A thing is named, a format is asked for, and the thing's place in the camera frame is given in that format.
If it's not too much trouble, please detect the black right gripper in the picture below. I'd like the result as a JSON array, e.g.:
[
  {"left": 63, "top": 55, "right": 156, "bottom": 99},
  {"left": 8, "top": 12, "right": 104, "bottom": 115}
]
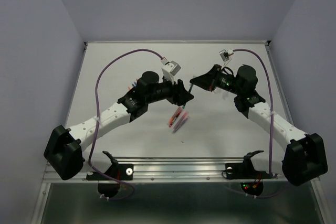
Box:
[{"left": 189, "top": 64, "right": 243, "bottom": 95}]

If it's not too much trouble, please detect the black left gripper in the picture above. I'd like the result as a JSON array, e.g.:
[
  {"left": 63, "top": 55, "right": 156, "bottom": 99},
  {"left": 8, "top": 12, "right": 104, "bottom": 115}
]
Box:
[{"left": 146, "top": 73, "right": 194, "bottom": 106}]

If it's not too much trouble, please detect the green pen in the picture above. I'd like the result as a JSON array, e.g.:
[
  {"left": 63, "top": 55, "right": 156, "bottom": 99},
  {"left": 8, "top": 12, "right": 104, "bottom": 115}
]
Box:
[{"left": 182, "top": 84, "right": 194, "bottom": 109}]

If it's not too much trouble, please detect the orange brown pen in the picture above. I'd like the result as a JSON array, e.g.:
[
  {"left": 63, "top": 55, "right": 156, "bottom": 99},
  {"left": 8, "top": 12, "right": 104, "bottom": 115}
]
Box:
[{"left": 168, "top": 107, "right": 182, "bottom": 127}]

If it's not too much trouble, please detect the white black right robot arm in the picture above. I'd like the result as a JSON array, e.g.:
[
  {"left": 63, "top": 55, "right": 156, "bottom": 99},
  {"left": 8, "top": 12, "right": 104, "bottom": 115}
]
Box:
[{"left": 190, "top": 65, "right": 328, "bottom": 186}]

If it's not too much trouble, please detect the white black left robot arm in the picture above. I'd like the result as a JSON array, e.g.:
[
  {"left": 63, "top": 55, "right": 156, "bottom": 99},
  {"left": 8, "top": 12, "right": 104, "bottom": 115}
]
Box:
[{"left": 44, "top": 71, "right": 194, "bottom": 180}]

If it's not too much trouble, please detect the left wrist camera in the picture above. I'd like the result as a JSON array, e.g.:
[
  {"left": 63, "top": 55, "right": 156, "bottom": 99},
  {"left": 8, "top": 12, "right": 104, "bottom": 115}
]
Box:
[{"left": 161, "top": 58, "right": 181, "bottom": 83}]

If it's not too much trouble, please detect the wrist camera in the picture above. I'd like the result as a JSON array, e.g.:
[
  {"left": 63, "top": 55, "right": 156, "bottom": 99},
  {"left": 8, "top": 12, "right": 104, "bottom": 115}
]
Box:
[
  {"left": 161, "top": 58, "right": 181, "bottom": 83},
  {"left": 219, "top": 49, "right": 234, "bottom": 68}
]

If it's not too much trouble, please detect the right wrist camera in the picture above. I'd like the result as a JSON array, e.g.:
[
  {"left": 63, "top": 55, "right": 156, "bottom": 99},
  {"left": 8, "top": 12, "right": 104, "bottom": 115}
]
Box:
[{"left": 219, "top": 49, "right": 234, "bottom": 68}]

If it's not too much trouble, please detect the aluminium rail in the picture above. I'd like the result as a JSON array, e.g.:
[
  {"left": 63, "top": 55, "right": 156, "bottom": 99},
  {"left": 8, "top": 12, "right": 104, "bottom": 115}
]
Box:
[{"left": 43, "top": 157, "right": 321, "bottom": 183}]

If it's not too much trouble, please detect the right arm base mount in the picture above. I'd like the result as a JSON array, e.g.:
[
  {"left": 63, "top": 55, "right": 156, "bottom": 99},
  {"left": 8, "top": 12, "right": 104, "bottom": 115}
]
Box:
[{"left": 222, "top": 150, "right": 272, "bottom": 198}]

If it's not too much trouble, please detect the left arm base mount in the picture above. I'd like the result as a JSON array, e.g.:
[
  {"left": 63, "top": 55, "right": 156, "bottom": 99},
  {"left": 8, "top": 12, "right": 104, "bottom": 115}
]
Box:
[{"left": 86, "top": 151, "right": 135, "bottom": 201}]

